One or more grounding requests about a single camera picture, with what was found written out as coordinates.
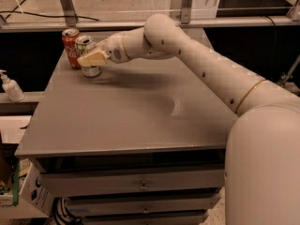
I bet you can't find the grey drawer cabinet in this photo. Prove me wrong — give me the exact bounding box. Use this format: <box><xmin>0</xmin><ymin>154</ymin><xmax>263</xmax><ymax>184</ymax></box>
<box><xmin>16</xmin><ymin>58</ymin><xmax>235</xmax><ymax>225</ymax></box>

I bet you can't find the white pump bottle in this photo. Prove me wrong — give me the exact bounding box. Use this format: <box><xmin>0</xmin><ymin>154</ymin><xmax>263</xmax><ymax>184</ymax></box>
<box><xmin>0</xmin><ymin>69</ymin><xmax>25</xmax><ymax>102</ymax></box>

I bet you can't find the black cable on floor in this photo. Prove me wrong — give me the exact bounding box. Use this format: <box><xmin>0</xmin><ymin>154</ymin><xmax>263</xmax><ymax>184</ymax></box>
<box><xmin>0</xmin><ymin>0</ymin><xmax>100</xmax><ymax>23</ymax></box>

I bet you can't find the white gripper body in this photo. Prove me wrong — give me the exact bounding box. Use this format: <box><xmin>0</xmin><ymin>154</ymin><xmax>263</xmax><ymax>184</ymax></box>
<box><xmin>97</xmin><ymin>32</ymin><xmax>130</xmax><ymax>64</ymax></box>

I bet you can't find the red coke can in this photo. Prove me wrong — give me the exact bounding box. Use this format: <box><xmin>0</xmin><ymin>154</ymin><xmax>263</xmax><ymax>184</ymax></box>
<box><xmin>62</xmin><ymin>28</ymin><xmax>81</xmax><ymax>68</ymax></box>

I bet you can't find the white cardboard box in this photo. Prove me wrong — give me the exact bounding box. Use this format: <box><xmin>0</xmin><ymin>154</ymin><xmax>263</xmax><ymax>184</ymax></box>
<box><xmin>0</xmin><ymin>159</ymin><xmax>53</xmax><ymax>219</ymax></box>

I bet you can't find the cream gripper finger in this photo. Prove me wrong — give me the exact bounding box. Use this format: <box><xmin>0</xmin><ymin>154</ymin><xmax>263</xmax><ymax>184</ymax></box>
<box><xmin>78</xmin><ymin>49</ymin><xmax>109</xmax><ymax>68</ymax></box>

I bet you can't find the green white 7up can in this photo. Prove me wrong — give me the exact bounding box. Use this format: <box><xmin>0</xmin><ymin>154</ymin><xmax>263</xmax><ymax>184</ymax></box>
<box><xmin>74</xmin><ymin>35</ymin><xmax>103</xmax><ymax>79</ymax></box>

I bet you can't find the metal frame rail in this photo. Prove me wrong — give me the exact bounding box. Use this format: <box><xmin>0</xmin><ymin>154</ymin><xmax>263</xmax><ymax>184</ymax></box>
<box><xmin>0</xmin><ymin>0</ymin><xmax>299</xmax><ymax>32</ymax></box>

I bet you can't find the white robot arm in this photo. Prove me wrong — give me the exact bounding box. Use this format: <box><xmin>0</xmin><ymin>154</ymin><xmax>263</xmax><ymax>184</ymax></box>
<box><xmin>79</xmin><ymin>14</ymin><xmax>300</xmax><ymax>225</ymax></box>

